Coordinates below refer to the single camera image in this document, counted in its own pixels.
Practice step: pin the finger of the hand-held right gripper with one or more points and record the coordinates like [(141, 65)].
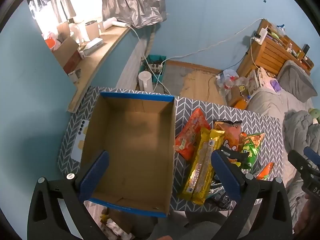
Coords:
[(312, 155), (300, 158)]

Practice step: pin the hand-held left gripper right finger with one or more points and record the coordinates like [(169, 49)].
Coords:
[(225, 175)]

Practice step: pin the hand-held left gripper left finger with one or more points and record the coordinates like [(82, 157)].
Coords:
[(95, 175)]

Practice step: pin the yellow biscuit pack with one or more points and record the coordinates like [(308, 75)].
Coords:
[(208, 180), (197, 160)]

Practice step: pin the green chip bag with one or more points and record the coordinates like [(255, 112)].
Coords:
[(251, 150)]

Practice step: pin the orange black-topped chip bag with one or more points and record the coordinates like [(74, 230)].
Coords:
[(230, 135)]

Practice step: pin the blue-edged cardboard box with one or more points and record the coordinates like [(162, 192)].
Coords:
[(130, 142)]

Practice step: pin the orange biscuit pack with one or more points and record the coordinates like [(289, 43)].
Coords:
[(192, 132)]

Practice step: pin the person's right hand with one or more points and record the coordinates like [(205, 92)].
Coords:
[(308, 215)]

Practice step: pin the silver foil snack packet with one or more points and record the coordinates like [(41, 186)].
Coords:
[(221, 200)]

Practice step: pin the crumpled grey blanket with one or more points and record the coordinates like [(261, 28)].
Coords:
[(298, 130)]

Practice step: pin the light blue smartphone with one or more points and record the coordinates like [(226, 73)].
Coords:
[(78, 142)]

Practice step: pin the small orange fries packet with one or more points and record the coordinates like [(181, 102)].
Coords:
[(265, 171)]

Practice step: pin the green plush toy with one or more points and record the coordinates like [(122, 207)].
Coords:
[(315, 115)]

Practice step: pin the grey bed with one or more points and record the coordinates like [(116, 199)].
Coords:
[(270, 102)]

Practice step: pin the grey herringbone tablecloth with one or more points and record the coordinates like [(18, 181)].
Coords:
[(225, 110)]

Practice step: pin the orange juice bottle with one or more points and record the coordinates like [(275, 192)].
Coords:
[(242, 103)]

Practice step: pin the grey pillow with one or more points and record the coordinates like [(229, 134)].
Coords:
[(297, 80)]

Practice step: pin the purple packet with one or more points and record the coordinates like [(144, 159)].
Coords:
[(275, 85)]

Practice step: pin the floral printed box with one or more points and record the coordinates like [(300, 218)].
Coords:
[(260, 78)]

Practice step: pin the clear plastic bag of bottles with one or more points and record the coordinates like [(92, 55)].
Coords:
[(230, 80)]

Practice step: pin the white kettle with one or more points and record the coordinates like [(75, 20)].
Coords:
[(145, 81)]

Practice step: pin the wooden headboard shelf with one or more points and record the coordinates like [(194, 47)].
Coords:
[(265, 55)]

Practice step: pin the teal plastic crate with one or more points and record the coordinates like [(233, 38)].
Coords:
[(160, 76)]

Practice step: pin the wooden window sill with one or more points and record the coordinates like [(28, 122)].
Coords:
[(100, 55)]

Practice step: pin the white power strip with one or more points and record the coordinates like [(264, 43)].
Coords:
[(155, 68)]

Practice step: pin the brown cardboard box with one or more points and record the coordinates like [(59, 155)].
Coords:
[(66, 52)]

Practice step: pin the white charger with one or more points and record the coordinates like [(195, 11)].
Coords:
[(261, 36)]

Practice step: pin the flat white box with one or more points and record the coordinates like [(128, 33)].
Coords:
[(93, 46)]

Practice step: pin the orange plastic container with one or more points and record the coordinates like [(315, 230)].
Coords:
[(52, 43)]

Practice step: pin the white bottle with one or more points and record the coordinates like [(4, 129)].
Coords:
[(77, 32)]

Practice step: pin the brown cardboard cylinder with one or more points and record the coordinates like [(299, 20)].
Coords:
[(92, 29)]

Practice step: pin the white plastic tube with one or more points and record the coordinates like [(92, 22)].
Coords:
[(115, 23)]

